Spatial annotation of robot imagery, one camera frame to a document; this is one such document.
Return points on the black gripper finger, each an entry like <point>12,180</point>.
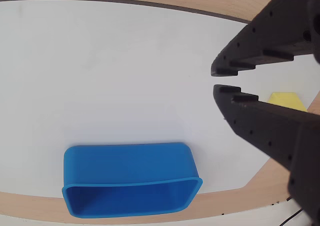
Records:
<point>260,121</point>
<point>270,31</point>

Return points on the yellow cube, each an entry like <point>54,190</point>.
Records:
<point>285,101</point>

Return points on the blue rectangular bin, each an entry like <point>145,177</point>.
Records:
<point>130,166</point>

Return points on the white rectangular mat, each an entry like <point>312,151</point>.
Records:
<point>100,73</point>

